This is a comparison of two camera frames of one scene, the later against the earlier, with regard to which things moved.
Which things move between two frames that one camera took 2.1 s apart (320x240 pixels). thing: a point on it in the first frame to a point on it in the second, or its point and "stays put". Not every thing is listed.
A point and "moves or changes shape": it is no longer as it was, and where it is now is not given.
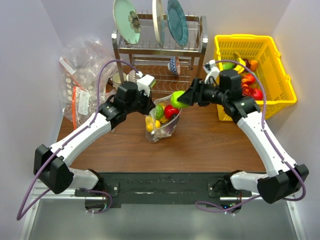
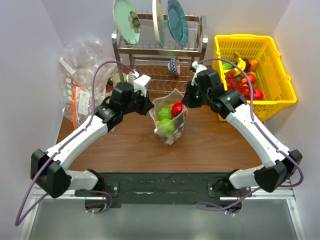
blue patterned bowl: x=174 y=66 stays put
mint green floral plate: x=127 y=20 stays put
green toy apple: x=174 y=102 to x=167 y=126
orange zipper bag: x=82 y=105 stays put
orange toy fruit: x=253 y=65 stays put
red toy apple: x=169 y=111 to x=177 y=108
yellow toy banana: x=239 y=68 stays put
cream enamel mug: x=116 y=79 stays put
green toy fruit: x=228 y=66 stays put
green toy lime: x=159 y=112 moves or changes shape
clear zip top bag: x=162 y=120 moves or changes shape
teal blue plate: x=177 y=22 stays put
